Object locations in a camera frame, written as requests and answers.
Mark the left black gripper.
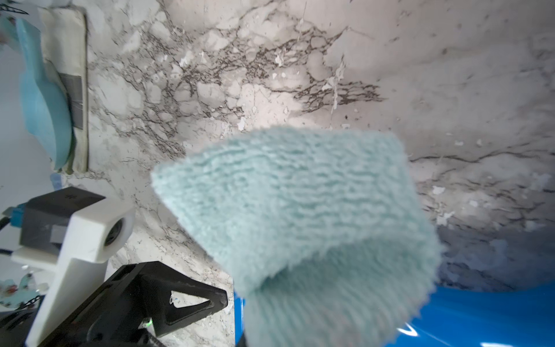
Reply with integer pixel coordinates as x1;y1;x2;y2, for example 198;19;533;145
0;261;229;347

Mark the mint green fluffy cloth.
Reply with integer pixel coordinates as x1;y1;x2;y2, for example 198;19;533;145
152;127;443;346

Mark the blue rubber boot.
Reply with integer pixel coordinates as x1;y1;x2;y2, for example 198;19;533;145
234;278;554;346

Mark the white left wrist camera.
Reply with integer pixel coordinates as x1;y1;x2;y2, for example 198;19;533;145
11;187;135;346

